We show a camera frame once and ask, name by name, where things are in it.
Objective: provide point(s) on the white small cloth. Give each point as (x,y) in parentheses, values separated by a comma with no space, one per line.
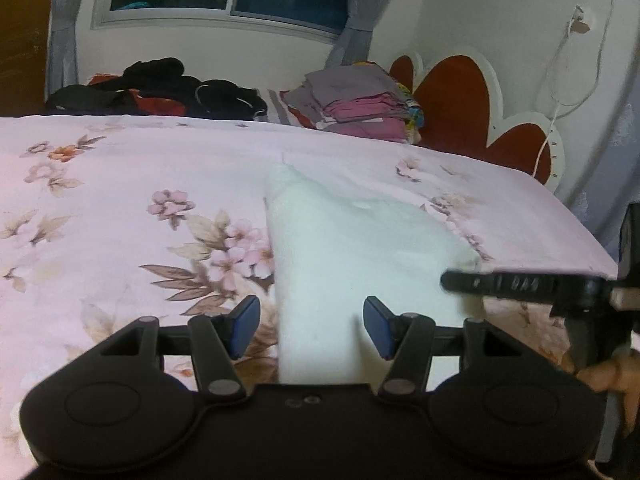
(330,253)

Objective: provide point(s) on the stack of folded clothes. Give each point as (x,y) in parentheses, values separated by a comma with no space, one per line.
(360,100)

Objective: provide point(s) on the pink floral bed sheet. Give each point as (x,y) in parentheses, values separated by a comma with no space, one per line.
(108,219)

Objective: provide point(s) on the brown wooden door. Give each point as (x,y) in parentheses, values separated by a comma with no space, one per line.
(24,48)

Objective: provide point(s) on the grey curtain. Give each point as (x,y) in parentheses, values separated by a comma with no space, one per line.
(353,42)
(62,66)

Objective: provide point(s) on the grey curtain right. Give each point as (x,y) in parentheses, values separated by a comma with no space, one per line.
(353,42)

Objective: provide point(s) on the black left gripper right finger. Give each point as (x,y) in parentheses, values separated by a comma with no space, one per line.
(406,341)

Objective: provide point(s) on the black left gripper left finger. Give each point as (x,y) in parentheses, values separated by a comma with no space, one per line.
(217,341)

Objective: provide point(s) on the pile of dark clothes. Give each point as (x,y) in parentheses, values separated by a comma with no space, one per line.
(158,88)

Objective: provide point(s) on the striped pillow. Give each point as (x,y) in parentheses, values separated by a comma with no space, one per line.
(278,112)

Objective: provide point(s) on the grey curtain left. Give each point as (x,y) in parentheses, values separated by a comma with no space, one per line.
(62,66)

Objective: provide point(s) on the right hand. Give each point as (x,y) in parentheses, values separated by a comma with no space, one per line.
(620,374)

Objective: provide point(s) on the red white flower headboard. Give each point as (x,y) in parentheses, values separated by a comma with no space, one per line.
(462,103)

